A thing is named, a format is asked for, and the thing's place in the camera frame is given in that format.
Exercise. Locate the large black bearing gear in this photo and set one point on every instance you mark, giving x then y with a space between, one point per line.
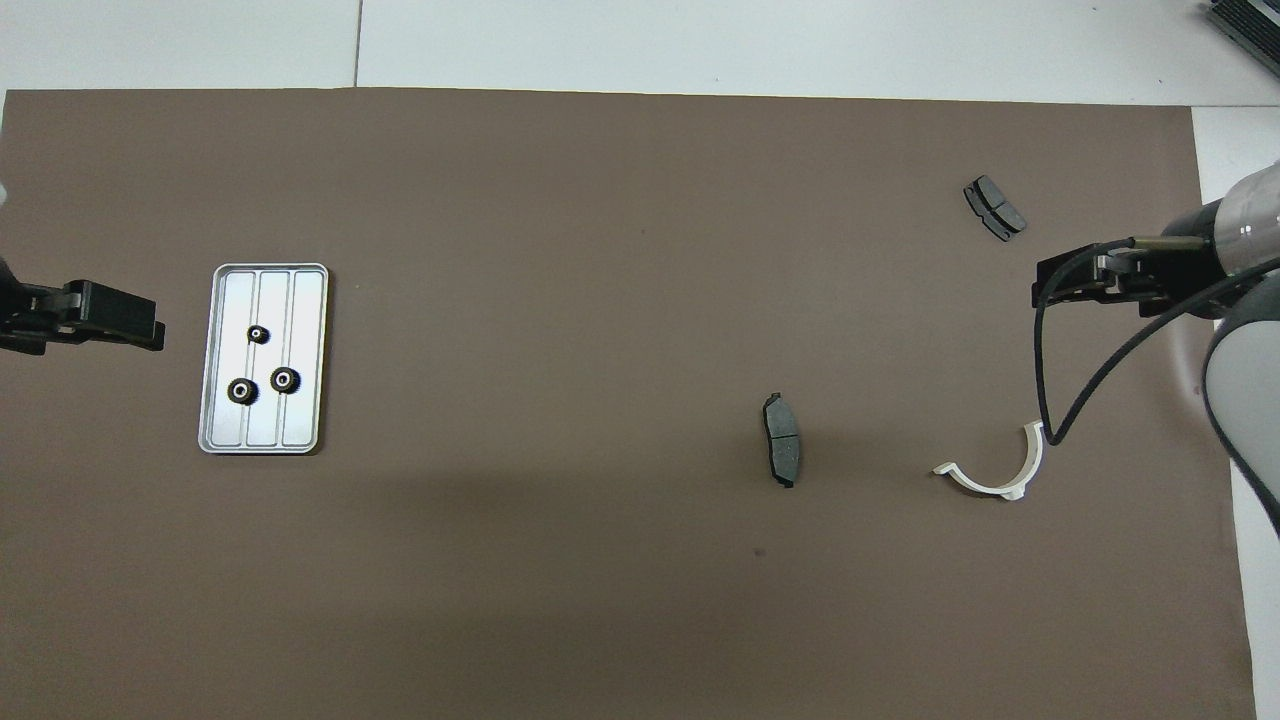
241 390
285 379

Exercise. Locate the short dark brake pad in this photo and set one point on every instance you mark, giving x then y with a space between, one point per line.
995 208

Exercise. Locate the brown table mat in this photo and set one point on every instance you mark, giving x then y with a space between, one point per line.
560 600

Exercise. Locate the grey ribbed device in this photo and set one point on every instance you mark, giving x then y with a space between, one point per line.
1250 25

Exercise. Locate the white curved plastic bracket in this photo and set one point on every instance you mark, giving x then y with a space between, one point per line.
985 485

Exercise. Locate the silver metal tray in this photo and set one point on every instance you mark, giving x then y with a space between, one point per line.
305 310

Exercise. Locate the long dark brake pad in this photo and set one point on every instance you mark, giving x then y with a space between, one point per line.
782 445

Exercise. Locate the small black bearing gear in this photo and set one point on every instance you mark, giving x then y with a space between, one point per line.
257 334

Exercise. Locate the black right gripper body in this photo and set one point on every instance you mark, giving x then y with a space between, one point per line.
1170 275

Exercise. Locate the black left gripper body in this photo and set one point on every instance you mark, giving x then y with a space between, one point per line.
30 318

